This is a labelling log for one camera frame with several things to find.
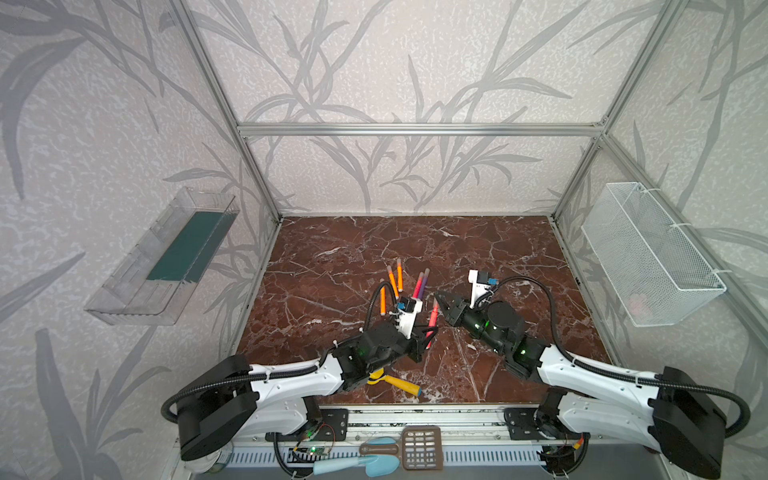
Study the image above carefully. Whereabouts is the orange marker pen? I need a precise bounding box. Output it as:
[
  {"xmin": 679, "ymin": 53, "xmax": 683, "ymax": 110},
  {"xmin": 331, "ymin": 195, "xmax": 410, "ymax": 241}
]
[
  {"xmin": 386, "ymin": 265, "xmax": 399, "ymax": 294},
  {"xmin": 379, "ymin": 288, "xmax": 387, "ymax": 317},
  {"xmin": 396, "ymin": 258, "xmax": 404, "ymax": 293}
]

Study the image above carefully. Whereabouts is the red marker pen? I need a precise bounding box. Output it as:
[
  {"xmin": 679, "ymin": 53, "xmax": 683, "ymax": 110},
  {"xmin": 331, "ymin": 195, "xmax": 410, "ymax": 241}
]
[{"xmin": 426, "ymin": 299, "xmax": 440, "ymax": 349}]

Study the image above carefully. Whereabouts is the pink marker pen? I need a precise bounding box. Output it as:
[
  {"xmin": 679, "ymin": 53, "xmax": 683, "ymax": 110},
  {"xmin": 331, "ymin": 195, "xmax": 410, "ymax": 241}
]
[{"xmin": 412, "ymin": 272, "xmax": 424, "ymax": 299}]

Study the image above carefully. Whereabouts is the purple marker pen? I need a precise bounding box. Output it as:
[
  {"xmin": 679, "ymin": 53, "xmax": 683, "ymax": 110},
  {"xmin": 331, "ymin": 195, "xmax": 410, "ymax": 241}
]
[{"xmin": 418, "ymin": 268, "xmax": 430, "ymax": 300}]

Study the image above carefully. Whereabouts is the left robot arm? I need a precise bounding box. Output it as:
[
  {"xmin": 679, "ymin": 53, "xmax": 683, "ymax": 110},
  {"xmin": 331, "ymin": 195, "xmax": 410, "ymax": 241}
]
[{"xmin": 160, "ymin": 322, "xmax": 439, "ymax": 462}]

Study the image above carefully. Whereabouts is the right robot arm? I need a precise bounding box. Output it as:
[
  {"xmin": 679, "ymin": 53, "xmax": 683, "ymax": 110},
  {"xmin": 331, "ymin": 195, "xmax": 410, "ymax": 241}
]
[{"xmin": 435, "ymin": 291, "xmax": 751, "ymax": 479}]

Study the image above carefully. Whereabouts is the yellow toy shovel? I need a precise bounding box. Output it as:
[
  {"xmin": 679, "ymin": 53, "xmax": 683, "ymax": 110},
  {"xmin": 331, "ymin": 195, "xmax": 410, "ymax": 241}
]
[{"xmin": 367, "ymin": 369, "xmax": 422, "ymax": 397}]

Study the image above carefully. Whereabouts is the light blue spatula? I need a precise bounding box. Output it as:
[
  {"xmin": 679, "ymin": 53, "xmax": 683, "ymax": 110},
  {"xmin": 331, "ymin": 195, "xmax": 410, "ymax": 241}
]
[{"xmin": 312, "ymin": 437, "xmax": 401, "ymax": 478}]

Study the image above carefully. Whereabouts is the small circuit board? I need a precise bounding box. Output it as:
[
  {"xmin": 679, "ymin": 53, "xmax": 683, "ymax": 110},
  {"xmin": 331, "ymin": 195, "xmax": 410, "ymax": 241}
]
[{"xmin": 289, "ymin": 443, "xmax": 334, "ymax": 463}]

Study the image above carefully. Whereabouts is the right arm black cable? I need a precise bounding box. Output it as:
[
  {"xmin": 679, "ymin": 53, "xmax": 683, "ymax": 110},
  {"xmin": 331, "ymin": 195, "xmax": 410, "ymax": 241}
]
[{"xmin": 494, "ymin": 274, "xmax": 752, "ymax": 439}]

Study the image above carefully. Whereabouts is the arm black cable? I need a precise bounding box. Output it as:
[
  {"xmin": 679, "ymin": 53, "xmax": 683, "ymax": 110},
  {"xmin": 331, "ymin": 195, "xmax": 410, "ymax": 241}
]
[
  {"xmin": 159, "ymin": 281, "xmax": 400, "ymax": 425},
  {"xmin": 494, "ymin": 274, "xmax": 752, "ymax": 439}
]

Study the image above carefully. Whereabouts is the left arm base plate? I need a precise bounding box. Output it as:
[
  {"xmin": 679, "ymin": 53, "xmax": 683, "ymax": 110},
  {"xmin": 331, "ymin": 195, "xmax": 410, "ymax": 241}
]
[{"xmin": 266, "ymin": 408, "xmax": 350, "ymax": 442}]

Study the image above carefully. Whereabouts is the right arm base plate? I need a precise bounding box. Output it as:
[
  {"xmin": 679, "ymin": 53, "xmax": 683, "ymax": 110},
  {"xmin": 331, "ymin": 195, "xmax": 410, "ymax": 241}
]
[{"xmin": 503, "ymin": 405, "xmax": 565, "ymax": 441}]

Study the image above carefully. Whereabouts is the aluminium front rail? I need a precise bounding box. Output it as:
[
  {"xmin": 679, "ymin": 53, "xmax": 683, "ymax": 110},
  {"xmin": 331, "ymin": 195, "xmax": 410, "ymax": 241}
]
[{"xmin": 167, "ymin": 403, "xmax": 673, "ymax": 469}]

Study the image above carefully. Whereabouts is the white wire basket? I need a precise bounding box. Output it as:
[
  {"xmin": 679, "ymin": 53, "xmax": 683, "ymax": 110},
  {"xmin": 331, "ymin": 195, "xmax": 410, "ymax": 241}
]
[{"xmin": 582, "ymin": 182, "xmax": 727, "ymax": 328}]

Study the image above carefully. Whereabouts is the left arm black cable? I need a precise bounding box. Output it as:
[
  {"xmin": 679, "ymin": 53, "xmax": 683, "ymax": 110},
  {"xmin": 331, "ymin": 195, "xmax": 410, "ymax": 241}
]
[{"xmin": 159, "ymin": 281, "xmax": 400, "ymax": 425}]

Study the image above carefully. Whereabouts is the clear plastic wall tray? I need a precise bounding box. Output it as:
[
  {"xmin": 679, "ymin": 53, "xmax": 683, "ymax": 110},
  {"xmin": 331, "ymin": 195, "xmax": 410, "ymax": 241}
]
[{"xmin": 85, "ymin": 187, "xmax": 240, "ymax": 326}]

